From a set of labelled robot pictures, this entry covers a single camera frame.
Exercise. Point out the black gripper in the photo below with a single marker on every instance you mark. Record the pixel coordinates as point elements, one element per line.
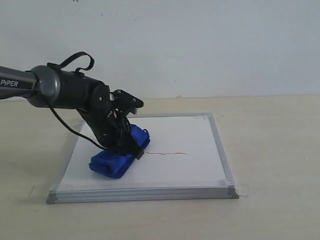
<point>112,130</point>

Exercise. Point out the blue cloth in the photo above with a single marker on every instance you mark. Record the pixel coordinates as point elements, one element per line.
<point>114,166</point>

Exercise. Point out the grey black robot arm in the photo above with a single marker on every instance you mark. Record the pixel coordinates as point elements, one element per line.
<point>52,88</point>

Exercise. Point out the white board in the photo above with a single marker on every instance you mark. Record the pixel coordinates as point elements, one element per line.
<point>185,159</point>

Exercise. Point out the clear tape back right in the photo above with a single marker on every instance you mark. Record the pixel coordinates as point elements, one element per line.
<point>208,115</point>

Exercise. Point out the clear tape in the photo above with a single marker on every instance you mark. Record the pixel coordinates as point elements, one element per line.
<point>208,115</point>
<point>235,190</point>
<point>39,191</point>

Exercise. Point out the clear tape front right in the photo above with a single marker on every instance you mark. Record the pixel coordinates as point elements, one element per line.
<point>235,190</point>

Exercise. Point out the clear tape front left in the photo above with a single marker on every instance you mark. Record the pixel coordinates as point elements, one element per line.
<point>39,191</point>

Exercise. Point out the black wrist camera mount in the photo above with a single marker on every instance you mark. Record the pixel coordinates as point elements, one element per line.
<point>125,102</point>

